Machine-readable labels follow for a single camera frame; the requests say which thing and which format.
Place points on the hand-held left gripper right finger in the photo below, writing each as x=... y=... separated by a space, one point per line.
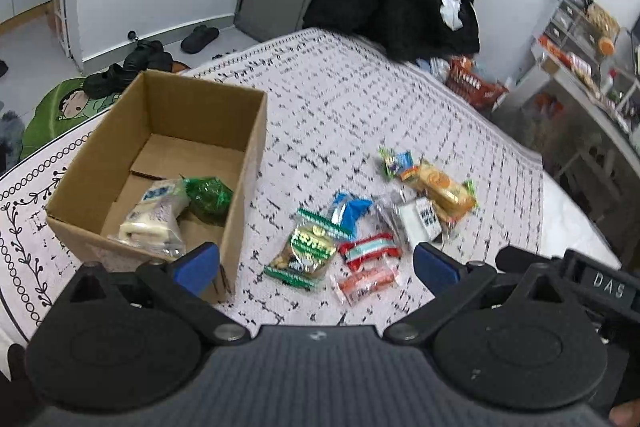
x=436 y=266

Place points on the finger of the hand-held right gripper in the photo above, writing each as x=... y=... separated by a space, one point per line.
x=522 y=259

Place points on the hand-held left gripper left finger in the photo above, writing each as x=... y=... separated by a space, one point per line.
x=197 y=268

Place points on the clear black-white snack packet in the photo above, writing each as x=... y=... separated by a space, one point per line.
x=420 y=219

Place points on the red and white snack packet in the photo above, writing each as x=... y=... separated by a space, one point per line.
x=370 y=250

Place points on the clear orange-red snack packet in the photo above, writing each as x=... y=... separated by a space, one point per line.
x=365 y=285

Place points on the orange snack packet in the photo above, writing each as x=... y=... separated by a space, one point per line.
x=440 y=189

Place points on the blue snack packet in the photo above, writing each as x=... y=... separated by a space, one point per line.
x=352 y=212

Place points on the green nut packet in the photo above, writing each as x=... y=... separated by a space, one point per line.
x=305 y=247

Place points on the small blue-green snack packet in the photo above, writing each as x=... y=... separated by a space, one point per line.
x=397 y=162

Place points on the brown cardboard box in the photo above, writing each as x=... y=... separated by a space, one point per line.
x=200 y=107

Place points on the person's right hand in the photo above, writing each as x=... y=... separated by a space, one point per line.
x=626 y=414

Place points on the green snack packet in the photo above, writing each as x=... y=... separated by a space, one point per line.
x=207 y=198

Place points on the white cluttered table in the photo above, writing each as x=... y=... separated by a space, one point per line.
x=575 y=107

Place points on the red snack bag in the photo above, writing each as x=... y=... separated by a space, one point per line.
x=472 y=84

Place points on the pale blue plastic bag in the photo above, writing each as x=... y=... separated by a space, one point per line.
x=432 y=67

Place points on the black shoe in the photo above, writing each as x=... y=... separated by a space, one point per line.
x=147 y=56
x=107 y=81

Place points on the green cartoon floor mat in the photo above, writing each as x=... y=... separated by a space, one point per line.
x=55 y=112

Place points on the pair of black slippers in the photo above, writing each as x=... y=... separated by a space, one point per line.
x=200 y=38

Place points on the grey drawer unit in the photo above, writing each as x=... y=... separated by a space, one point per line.
x=575 y=24

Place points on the black door stopper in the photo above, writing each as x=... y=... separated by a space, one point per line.
x=132 y=35

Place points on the white cloth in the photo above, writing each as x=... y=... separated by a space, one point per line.
x=450 y=12

